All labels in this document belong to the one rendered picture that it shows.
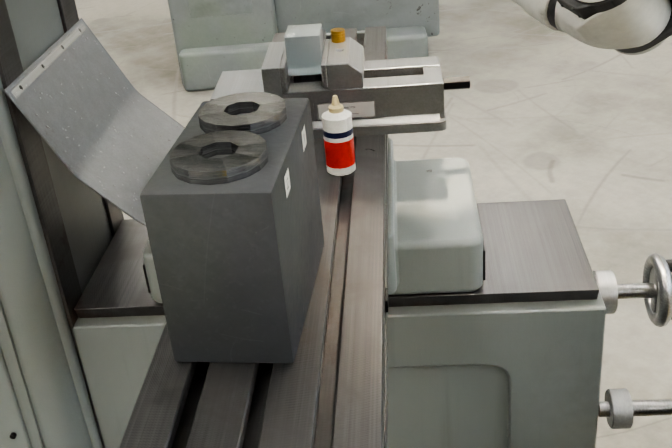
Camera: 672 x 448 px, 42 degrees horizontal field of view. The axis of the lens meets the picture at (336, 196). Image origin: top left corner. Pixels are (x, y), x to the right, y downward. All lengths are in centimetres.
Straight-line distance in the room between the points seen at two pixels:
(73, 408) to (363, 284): 63
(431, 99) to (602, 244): 164
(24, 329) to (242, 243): 62
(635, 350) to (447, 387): 112
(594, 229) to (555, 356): 162
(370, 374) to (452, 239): 44
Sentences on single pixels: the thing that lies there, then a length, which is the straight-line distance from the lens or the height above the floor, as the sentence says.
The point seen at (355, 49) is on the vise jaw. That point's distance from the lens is 134.
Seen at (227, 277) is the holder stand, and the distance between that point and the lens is 80.
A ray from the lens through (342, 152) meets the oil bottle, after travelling 116.
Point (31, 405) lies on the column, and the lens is 142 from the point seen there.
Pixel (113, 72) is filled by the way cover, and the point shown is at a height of 103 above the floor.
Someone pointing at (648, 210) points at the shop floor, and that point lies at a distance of 308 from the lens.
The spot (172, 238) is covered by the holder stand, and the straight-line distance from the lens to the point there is 79.
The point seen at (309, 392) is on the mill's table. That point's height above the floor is 95.
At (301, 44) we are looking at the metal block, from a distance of 129.
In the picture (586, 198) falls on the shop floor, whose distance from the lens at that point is 312.
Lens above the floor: 148
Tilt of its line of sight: 28 degrees down
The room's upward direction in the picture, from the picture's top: 5 degrees counter-clockwise
